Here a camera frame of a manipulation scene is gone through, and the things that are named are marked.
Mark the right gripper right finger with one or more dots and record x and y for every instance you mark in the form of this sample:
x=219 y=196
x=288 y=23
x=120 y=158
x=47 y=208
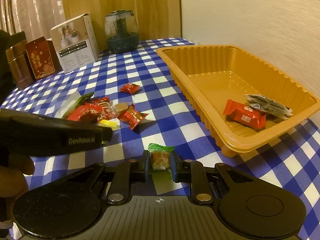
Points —
x=193 y=173

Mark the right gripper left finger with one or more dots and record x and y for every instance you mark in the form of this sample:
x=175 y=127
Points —
x=124 y=175

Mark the green candy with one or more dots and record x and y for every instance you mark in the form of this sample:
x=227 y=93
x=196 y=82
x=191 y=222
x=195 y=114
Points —
x=160 y=156

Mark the yellow candy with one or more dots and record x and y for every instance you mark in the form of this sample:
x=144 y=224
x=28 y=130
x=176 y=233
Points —
x=114 y=125

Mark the green white snack pack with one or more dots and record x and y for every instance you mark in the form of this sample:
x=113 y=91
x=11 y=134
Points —
x=71 y=104

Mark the tan caramel candy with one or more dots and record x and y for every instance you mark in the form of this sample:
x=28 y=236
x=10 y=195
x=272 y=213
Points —
x=121 y=107

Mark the dark red candy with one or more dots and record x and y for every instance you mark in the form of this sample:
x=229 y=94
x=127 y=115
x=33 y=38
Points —
x=108 y=111

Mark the large red snack pack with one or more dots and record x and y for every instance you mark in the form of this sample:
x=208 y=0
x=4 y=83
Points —
x=88 y=113

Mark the small red candy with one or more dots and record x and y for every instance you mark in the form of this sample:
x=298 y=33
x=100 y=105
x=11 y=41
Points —
x=129 y=88

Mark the dark seaweed snack pack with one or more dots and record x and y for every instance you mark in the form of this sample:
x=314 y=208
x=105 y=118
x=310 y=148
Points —
x=268 y=106

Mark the person left hand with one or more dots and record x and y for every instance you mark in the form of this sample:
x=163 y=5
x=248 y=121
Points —
x=13 y=182

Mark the black chair back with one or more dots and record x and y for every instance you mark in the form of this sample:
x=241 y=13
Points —
x=7 y=83

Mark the brown metallic tin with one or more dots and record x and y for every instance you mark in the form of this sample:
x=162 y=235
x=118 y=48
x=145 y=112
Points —
x=19 y=65

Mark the red gift box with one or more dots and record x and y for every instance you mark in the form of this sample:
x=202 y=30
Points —
x=43 y=58

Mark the blue white checkered tablecloth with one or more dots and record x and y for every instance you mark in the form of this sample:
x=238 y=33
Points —
x=291 y=161

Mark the orange plastic tray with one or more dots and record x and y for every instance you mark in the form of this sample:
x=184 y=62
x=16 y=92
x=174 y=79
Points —
x=210 y=75

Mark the white product box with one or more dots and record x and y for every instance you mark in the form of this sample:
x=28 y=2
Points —
x=75 y=43

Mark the beige curtain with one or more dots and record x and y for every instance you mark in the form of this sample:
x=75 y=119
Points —
x=34 y=17

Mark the green glass humidifier jar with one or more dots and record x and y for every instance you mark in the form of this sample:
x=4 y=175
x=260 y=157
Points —
x=121 y=31

